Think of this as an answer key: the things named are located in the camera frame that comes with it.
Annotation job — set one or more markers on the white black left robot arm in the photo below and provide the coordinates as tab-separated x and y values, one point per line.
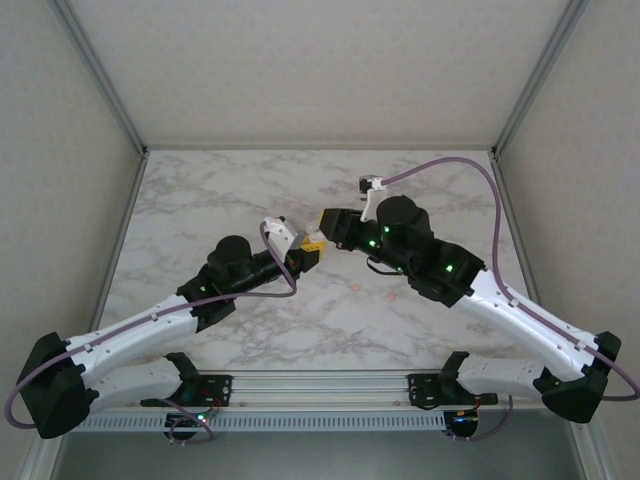
130	345

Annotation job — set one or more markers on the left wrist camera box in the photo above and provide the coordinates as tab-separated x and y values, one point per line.
280	232

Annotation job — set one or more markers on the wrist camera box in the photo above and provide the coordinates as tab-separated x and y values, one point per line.
372	184
280	232

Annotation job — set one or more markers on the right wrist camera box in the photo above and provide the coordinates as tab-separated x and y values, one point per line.
372	184

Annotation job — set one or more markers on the aluminium table edge rail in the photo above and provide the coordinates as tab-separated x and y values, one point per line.
116	255
320	148
522	255

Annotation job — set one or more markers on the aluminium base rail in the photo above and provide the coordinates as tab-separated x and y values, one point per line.
320	390

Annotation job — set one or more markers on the aluminium frame post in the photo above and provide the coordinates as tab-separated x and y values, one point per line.
102	82
35	460
535	80
595	450

